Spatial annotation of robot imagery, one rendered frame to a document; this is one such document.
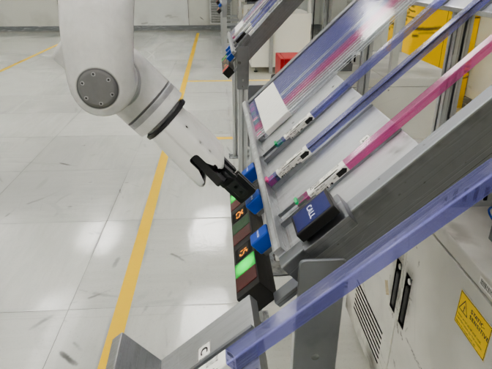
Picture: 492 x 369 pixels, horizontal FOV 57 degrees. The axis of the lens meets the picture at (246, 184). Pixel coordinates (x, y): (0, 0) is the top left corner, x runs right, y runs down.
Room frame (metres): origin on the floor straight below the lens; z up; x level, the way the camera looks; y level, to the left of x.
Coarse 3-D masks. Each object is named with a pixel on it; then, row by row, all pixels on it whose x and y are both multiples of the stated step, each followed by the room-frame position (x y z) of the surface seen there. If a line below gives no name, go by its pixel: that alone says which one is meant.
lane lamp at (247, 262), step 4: (252, 252) 0.53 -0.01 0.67; (248, 256) 0.53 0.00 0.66; (252, 256) 0.52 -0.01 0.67; (244, 260) 0.53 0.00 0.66; (248, 260) 0.52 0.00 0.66; (252, 260) 0.51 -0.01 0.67; (240, 264) 0.53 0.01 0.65; (244, 264) 0.52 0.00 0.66; (248, 264) 0.51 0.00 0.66; (252, 264) 0.51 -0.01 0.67; (236, 268) 0.52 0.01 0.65; (240, 268) 0.52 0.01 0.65; (244, 268) 0.51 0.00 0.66; (248, 268) 0.50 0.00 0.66; (236, 272) 0.51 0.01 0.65; (240, 272) 0.51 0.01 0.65; (236, 276) 0.51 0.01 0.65
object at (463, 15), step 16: (480, 0) 0.64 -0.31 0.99; (464, 16) 0.64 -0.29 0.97; (448, 32) 0.64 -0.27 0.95; (432, 48) 0.64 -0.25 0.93; (400, 64) 0.65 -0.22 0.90; (384, 80) 0.64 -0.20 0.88; (368, 96) 0.64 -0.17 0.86; (352, 112) 0.63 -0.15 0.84; (336, 128) 0.63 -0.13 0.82; (320, 144) 0.63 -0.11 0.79; (272, 176) 0.63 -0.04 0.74
